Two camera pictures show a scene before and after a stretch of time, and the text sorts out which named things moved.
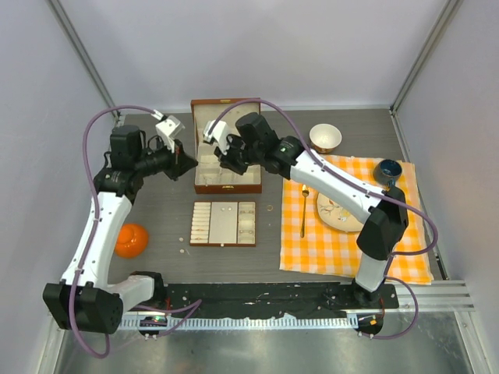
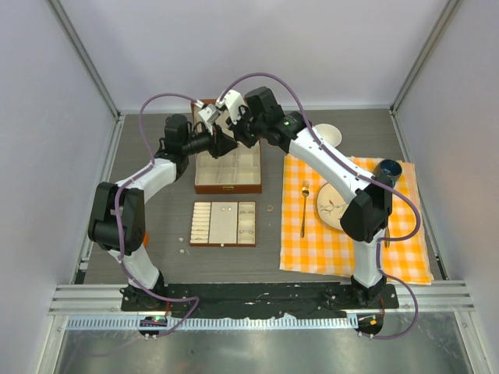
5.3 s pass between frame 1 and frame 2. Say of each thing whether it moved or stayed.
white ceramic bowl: stayed
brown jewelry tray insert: stayed
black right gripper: moved
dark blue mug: stayed
